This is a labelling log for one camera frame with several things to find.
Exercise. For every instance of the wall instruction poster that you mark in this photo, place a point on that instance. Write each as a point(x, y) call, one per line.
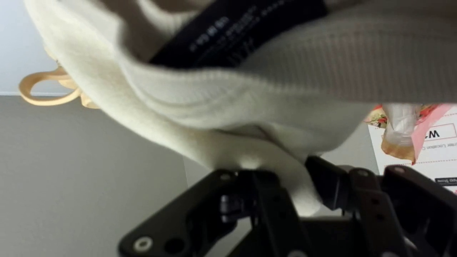
point(434, 143)

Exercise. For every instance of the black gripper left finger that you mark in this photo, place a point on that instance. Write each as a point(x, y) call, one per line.
point(197, 219)

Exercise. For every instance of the beige sweatshirt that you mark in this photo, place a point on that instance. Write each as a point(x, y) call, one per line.
point(300, 93)

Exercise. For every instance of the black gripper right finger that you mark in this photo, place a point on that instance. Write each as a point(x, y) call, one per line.
point(400, 213)

